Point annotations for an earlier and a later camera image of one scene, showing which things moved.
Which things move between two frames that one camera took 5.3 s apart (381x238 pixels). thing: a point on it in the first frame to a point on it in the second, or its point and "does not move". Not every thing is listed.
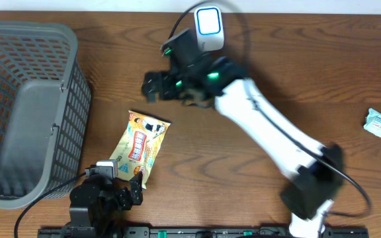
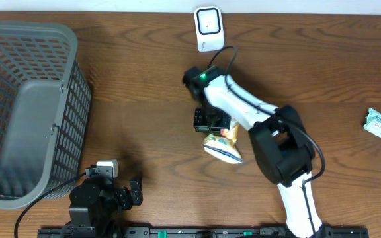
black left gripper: [125, 200] does not move
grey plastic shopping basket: [34, 111] does not move
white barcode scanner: [209, 28] does not move
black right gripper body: [170, 87] to [210, 119]
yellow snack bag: [137, 149] to [222, 147]
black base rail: [199, 231] does not move
